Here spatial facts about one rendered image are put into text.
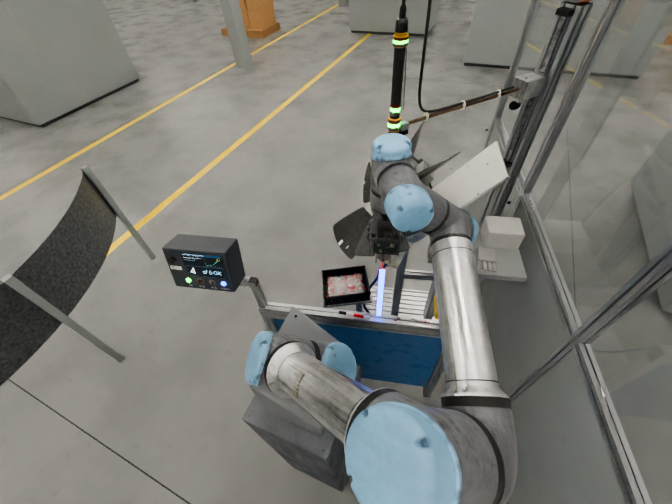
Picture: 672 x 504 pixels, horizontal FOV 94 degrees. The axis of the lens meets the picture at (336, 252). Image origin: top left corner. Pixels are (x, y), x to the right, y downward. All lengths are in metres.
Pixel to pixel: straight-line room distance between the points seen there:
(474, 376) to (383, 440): 0.19
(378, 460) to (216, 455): 1.90
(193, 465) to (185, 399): 0.39
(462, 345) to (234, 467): 1.84
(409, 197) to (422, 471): 0.36
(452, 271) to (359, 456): 0.32
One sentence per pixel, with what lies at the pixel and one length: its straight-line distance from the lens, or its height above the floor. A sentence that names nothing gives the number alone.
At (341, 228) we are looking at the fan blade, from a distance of 1.59.
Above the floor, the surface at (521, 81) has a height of 1.58.
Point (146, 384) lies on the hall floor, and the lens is 2.62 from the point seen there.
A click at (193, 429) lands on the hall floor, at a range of 2.36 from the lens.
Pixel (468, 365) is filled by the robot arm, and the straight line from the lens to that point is 0.53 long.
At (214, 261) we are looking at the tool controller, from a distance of 1.26.
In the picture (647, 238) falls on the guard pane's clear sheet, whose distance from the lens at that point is 1.23.
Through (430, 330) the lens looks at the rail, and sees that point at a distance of 1.45.
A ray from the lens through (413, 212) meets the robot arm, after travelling 0.53.
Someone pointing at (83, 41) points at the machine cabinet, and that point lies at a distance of 7.33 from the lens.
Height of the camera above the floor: 2.09
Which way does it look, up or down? 48 degrees down
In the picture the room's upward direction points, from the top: 5 degrees counter-clockwise
